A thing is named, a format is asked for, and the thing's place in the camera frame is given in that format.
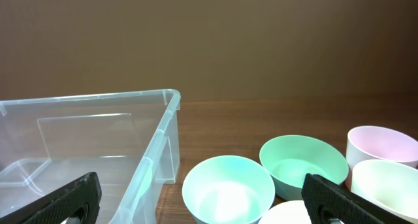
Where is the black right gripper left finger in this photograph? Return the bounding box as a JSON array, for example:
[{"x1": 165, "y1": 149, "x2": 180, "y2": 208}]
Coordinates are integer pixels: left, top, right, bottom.
[{"x1": 1, "y1": 172, "x2": 102, "y2": 224}]

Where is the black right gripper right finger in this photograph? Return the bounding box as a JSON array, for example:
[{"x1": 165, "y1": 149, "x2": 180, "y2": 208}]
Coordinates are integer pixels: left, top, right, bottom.
[{"x1": 301, "y1": 174, "x2": 410, "y2": 224}]

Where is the pink small bowl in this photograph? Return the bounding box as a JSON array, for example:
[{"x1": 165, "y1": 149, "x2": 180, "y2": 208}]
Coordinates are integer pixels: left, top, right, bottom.
[{"x1": 259, "y1": 200, "x2": 312, "y2": 224}]

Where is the light blue small bowl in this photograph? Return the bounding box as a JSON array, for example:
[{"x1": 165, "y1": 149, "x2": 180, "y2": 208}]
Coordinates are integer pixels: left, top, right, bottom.
[{"x1": 182, "y1": 155, "x2": 275, "y2": 223}]

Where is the mint green small bowl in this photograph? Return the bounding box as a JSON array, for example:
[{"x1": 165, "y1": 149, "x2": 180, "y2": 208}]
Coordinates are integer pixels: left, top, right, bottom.
[{"x1": 259, "y1": 135, "x2": 349, "y2": 200}]

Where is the cream plastic cup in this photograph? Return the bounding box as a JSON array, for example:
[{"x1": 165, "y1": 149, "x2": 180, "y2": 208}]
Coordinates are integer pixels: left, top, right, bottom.
[{"x1": 350, "y1": 159, "x2": 417, "y2": 223}]

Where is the pink plastic cup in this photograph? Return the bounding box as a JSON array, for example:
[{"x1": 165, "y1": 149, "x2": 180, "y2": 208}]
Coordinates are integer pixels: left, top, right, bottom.
[{"x1": 346, "y1": 125, "x2": 417, "y2": 188}]

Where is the clear plastic storage bin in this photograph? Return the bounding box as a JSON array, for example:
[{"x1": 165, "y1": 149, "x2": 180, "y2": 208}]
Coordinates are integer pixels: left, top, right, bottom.
[{"x1": 1, "y1": 89, "x2": 181, "y2": 223}]

